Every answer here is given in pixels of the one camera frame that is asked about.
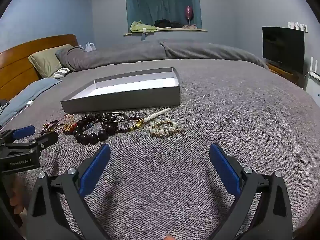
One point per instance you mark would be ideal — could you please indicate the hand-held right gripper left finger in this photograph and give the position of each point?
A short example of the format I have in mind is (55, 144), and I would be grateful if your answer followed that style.
(95, 170)

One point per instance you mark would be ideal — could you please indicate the teal curtain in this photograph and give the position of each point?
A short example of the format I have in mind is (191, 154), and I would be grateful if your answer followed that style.
(160, 2)

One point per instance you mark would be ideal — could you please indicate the grey shallow cardboard box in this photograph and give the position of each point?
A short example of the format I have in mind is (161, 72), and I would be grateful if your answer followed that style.
(140, 100)

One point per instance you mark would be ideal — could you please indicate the grey bedspread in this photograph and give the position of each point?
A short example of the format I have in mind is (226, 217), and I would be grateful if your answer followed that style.
(225, 105)

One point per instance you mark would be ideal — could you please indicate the round pearl hair clip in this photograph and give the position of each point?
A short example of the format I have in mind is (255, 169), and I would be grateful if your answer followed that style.
(160, 131)

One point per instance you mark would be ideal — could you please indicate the black television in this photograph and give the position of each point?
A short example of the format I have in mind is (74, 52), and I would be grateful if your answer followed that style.
(282, 47)

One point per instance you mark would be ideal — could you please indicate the small pink cloth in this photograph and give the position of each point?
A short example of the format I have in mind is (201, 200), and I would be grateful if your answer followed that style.
(190, 26)

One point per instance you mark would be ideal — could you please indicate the green cloth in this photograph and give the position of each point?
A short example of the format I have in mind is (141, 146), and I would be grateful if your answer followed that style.
(140, 27)

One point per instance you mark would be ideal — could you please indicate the white plastic bag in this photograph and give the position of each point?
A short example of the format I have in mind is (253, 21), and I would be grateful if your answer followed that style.
(90, 47)

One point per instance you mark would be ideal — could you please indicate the wooden windowsill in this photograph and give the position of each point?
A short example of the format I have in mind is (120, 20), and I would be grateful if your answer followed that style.
(175, 30)

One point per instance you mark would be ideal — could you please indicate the black cloth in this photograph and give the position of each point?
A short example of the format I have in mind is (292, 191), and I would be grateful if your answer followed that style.
(165, 23)

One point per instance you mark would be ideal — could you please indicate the white heater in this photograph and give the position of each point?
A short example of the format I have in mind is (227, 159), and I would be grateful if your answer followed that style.
(313, 87)

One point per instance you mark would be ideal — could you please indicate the wooden television stand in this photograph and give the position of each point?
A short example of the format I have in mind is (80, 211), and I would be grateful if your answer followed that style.
(282, 73)

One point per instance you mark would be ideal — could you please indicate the green pillow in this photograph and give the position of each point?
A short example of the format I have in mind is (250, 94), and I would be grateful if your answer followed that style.
(45, 60)

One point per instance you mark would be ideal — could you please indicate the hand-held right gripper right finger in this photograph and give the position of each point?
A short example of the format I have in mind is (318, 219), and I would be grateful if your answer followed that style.
(225, 170)

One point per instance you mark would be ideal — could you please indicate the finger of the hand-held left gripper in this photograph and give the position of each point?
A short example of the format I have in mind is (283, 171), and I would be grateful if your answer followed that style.
(46, 139)
(23, 131)

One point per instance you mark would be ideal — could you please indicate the blue pillow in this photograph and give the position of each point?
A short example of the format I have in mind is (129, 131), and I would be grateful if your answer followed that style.
(27, 90)

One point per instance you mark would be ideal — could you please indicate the straight pearl hair clip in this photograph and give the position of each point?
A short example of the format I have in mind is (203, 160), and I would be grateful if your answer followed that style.
(157, 114)

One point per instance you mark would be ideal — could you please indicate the white wall hook rack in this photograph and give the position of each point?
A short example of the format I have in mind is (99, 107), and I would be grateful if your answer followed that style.
(297, 26)

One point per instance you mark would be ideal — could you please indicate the white router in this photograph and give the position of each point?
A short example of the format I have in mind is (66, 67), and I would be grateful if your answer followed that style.
(313, 65)

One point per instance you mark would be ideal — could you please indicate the striped pillow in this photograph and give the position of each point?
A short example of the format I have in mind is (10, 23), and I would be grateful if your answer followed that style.
(61, 72)

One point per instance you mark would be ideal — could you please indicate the wooden headboard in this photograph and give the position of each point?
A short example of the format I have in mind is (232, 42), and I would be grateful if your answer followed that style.
(15, 65)

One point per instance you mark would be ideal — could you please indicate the person's left hand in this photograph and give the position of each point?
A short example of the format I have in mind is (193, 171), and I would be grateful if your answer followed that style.
(16, 201)

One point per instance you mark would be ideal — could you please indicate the grey duvet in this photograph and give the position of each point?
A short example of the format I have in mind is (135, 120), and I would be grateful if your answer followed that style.
(150, 51)

